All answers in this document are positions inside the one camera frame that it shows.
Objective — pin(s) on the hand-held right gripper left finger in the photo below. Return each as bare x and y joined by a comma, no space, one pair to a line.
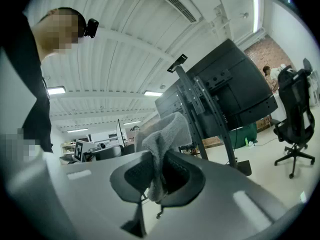
87,196

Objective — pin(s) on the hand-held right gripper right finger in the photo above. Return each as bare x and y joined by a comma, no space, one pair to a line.
212,209

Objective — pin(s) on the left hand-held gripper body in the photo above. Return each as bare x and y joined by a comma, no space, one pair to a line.
80,150

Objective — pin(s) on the grey cloth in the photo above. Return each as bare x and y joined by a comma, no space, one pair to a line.
172,131

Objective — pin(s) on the ceiling strip light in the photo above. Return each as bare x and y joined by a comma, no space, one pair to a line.
255,12
56,90
153,93
77,130
132,122

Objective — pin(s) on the computer monitor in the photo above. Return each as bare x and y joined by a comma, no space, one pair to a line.
119,134

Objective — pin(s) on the green bottle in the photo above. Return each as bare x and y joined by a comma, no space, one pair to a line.
246,141

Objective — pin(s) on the dark green tub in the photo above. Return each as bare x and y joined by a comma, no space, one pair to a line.
241,134

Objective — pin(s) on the person's black-shirted torso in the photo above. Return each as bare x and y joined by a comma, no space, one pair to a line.
22,71

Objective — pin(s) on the person's head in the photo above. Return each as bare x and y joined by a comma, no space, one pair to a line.
50,39

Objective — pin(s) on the black office chair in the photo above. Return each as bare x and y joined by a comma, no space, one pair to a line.
293,101

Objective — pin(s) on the black television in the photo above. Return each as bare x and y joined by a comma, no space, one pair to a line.
237,71

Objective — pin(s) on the ceiling air vent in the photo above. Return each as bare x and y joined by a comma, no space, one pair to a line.
175,2

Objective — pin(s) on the black head camera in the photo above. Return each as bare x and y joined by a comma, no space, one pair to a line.
91,27

